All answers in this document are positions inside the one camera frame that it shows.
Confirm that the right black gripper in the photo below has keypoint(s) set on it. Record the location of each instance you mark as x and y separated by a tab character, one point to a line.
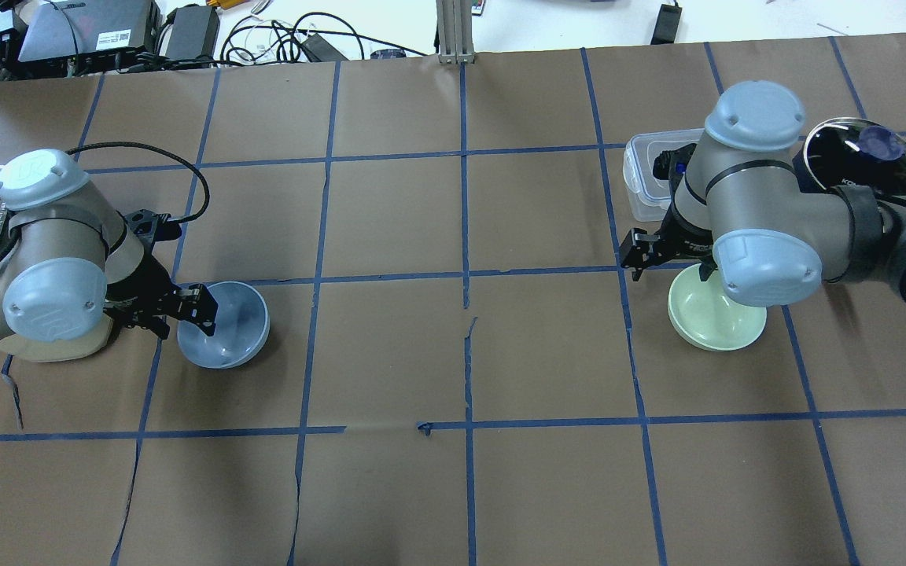
685	241

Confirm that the black power adapter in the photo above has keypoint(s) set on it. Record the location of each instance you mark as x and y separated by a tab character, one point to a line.
667	24

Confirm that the blue pot with glass lid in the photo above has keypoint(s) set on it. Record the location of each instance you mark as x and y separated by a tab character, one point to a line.
850	151

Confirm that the black power brick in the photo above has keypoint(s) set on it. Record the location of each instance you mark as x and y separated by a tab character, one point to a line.
191	33

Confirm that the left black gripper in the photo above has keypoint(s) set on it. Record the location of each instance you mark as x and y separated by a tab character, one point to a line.
141	292

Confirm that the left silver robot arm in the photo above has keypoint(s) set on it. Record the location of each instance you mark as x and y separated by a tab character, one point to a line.
68	257

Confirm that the clear plastic food container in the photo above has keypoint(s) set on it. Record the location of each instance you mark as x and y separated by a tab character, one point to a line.
649	197

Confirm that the green bowl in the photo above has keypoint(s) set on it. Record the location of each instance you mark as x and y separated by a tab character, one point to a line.
702	314

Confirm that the blue bowl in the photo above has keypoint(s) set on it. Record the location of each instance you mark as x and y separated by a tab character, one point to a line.
240	328

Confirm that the aluminium frame post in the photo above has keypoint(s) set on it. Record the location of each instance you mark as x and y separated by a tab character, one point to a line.
455	32

